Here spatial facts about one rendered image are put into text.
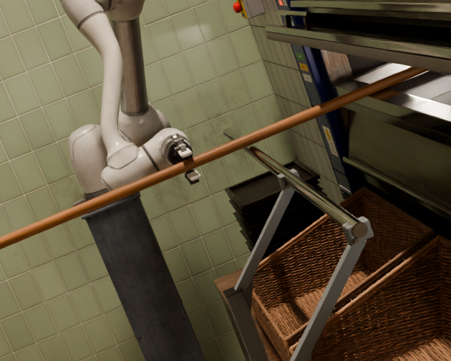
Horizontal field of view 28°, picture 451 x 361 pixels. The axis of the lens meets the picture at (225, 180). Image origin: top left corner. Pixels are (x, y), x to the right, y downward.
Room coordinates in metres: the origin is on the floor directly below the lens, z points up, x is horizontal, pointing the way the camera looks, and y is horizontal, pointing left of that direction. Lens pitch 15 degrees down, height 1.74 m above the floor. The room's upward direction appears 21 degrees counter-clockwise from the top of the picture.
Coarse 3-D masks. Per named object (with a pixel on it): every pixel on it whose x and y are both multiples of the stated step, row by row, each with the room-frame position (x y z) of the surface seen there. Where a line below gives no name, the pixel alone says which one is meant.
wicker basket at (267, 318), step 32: (320, 224) 2.68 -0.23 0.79; (384, 224) 2.52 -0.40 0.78; (416, 224) 2.27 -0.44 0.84; (288, 256) 2.67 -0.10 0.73; (320, 256) 2.68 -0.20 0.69; (384, 256) 2.53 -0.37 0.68; (256, 288) 2.66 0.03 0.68; (320, 288) 2.68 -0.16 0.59; (352, 288) 2.59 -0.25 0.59; (288, 320) 2.54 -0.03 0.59; (384, 352) 2.14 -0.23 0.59
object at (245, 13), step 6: (246, 0) 3.31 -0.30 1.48; (252, 0) 3.32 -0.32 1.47; (258, 0) 3.32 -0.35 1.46; (246, 6) 3.31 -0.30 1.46; (252, 6) 3.31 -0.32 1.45; (258, 6) 3.32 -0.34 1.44; (246, 12) 3.31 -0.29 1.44; (252, 12) 3.31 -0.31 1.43; (258, 12) 3.32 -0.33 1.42; (264, 12) 3.32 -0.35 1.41; (246, 18) 3.34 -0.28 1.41
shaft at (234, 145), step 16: (384, 80) 2.45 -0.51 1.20; (400, 80) 2.46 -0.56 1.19; (352, 96) 2.44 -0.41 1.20; (304, 112) 2.42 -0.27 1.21; (320, 112) 2.42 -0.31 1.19; (272, 128) 2.41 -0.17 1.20; (288, 128) 2.42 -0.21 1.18; (224, 144) 2.40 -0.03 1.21; (240, 144) 2.39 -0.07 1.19; (192, 160) 2.38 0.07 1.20; (208, 160) 2.38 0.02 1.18; (160, 176) 2.37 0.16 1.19; (112, 192) 2.36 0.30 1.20; (128, 192) 2.35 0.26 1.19; (80, 208) 2.34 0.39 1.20; (96, 208) 2.35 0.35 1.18; (32, 224) 2.33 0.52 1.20; (48, 224) 2.33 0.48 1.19; (0, 240) 2.31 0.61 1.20; (16, 240) 2.32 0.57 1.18
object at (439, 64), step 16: (272, 32) 2.68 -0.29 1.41; (352, 32) 2.21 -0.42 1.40; (368, 32) 2.14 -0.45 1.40; (384, 32) 2.07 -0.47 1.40; (400, 32) 2.00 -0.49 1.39; (416, 32) 1.94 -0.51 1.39; (432, 32) 1.88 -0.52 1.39; (448, 32) 1.83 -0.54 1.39; (320, 48) 2.20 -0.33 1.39; (336, 48) 2.07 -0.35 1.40; (352, 48) 1.96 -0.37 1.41; (368, 48) 1.86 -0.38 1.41; (416, 64) 1.61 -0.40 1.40; (432, 64) 1.54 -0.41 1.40; (448, 64) 1.47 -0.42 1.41
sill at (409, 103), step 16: (352, 80) 2.73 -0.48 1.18; (336, 96) 2.76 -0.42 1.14; (368, 96) 2.45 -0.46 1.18; (384, 96) 2.38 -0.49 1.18; (400, 96) 2.31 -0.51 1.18; (384, 112) 2.35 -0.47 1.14; (400, 112) 2.23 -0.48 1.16; (416, 112) 2.12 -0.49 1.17; (432, 112) 2.05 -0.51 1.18; (448, 112) 2.00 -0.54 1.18; (432, 128) 2.04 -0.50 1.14; (448, 128) 1.95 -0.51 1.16
